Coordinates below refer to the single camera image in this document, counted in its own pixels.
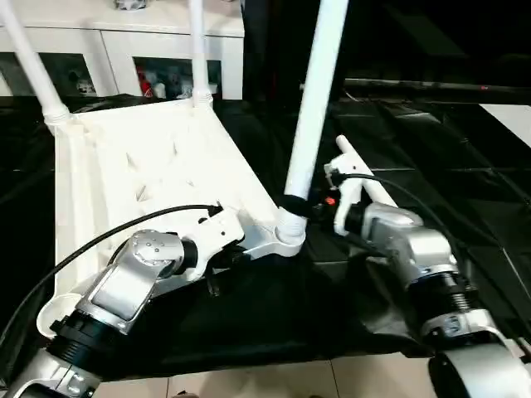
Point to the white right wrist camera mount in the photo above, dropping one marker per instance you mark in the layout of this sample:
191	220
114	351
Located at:
350	170

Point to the white printed mug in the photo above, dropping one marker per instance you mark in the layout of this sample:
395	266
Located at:
184	89

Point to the white sideboard with glass doors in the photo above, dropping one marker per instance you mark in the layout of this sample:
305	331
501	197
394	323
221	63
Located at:
124	41

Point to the white plastic table top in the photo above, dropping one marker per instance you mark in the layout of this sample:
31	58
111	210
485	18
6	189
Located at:
145	166

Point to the black backdrop cloth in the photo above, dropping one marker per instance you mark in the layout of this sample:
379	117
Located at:
435	37

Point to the grey metal rod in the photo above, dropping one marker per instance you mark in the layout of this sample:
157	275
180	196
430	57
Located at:
415	85

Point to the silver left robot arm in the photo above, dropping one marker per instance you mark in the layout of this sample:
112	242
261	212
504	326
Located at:
120	282

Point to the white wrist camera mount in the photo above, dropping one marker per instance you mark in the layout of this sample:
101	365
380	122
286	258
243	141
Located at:
350	170
215	232

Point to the grey crumpled bundle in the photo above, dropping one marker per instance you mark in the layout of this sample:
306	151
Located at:
130	4

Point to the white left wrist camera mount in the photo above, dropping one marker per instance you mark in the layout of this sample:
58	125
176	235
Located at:
215	232

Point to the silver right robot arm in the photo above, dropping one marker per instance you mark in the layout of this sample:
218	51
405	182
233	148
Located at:
423	248

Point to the black work mat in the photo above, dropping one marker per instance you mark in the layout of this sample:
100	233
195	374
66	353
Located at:
290	311

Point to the white plastic table leg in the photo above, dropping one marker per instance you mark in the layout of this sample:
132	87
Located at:
315	103
375	186
37	70
199	49

